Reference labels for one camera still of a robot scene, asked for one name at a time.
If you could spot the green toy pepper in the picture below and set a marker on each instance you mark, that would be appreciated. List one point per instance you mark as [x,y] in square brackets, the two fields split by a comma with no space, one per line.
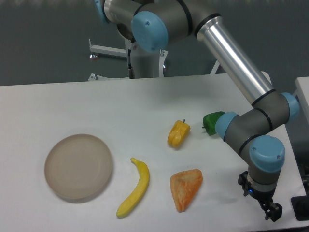
[209,122]

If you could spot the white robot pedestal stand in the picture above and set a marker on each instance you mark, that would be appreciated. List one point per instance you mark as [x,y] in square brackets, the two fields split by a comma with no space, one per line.
[187,57]

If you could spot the yellow toy pepper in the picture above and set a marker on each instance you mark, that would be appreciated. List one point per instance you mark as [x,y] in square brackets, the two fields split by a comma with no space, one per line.
[178,133]

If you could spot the orange toy sandwich slice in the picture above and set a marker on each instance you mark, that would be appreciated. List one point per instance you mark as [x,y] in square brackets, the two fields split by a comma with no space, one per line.
[184,186]

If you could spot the yellow toy banana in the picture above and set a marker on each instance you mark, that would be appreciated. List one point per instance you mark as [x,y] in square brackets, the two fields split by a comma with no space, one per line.
[129,204]

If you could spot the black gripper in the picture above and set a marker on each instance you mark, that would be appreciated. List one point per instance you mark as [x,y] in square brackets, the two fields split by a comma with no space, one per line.
[273,211]

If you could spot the black device at table edge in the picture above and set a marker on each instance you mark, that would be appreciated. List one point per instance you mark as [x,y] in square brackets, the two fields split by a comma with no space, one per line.
[300,206]

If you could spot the beige round plate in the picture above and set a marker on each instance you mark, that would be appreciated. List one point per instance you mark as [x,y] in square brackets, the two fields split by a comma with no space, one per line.
[78,168]

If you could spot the white side table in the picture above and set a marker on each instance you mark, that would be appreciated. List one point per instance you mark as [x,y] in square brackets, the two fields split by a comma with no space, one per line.
[302,86]

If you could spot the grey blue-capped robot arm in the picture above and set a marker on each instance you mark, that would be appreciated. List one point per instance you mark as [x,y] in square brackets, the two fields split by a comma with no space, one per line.
[150,26]

